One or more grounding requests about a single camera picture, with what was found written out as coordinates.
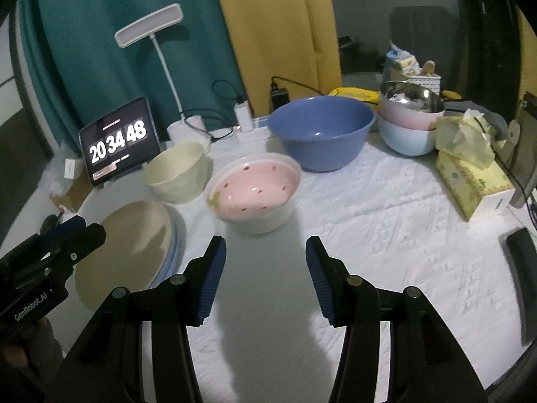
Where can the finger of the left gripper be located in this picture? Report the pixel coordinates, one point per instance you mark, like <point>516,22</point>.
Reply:
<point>63,225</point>
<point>79,243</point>

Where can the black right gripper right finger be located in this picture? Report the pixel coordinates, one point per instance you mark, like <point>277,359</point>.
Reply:
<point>427,364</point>

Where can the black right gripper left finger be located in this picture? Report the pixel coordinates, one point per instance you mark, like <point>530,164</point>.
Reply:
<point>105,364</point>

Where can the beige plate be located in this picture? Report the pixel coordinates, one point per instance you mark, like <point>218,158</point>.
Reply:
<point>138,238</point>

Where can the blue plastic plate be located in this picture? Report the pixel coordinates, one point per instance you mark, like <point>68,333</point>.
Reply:
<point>175,250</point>

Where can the cream ceramic bowl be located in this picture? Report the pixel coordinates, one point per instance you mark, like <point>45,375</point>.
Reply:
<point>179,174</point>

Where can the pink dotted ceramic bowl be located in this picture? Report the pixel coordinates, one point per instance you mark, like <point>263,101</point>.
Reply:
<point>256,194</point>

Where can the dark blue plastic bowl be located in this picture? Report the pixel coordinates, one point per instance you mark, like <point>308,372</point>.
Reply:
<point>322,133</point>

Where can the black round puck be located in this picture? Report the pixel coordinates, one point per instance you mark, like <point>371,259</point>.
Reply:
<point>50,223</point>

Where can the brown cardboard box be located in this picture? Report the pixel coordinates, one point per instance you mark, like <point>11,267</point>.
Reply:
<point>75,196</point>

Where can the small white box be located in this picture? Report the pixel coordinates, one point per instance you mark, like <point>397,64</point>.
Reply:
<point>73,168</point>

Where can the tablet showing clock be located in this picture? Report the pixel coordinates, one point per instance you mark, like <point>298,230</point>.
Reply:
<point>119,142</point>

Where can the white desk lamp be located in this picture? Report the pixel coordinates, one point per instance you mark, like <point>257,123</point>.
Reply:
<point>170,71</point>

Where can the black smartphone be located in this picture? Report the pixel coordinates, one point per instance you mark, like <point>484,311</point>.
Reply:
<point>520,253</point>

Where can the white textured tablecloth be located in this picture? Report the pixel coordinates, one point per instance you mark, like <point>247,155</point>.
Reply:
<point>389,219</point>

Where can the white charger plug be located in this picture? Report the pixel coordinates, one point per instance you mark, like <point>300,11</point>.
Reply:
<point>243,116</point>

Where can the white power strip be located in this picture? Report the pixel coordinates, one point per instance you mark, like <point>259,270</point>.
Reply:
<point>259,132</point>

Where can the teal curtain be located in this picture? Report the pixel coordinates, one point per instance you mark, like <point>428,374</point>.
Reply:
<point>86,58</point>

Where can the yellow tissue pack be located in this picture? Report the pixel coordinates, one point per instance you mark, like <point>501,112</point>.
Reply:
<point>468,165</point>

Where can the light blue bowl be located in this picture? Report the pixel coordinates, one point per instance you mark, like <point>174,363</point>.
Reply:
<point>405,141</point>

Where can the steel tumbler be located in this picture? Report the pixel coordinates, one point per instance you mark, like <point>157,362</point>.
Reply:
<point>522,154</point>

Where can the black charger plug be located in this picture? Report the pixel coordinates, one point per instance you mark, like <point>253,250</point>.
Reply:
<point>279,96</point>

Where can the pink bowl with steel liner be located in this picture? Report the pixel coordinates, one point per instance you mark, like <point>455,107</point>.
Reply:
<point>411,106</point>

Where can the yellow snack packet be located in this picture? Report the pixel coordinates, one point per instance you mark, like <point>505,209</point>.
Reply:
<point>360,94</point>

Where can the yellow curtain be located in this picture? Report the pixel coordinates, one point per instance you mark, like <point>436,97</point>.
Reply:
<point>295,39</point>

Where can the white container with clutter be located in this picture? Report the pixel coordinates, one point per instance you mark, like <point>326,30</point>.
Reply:
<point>401,65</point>

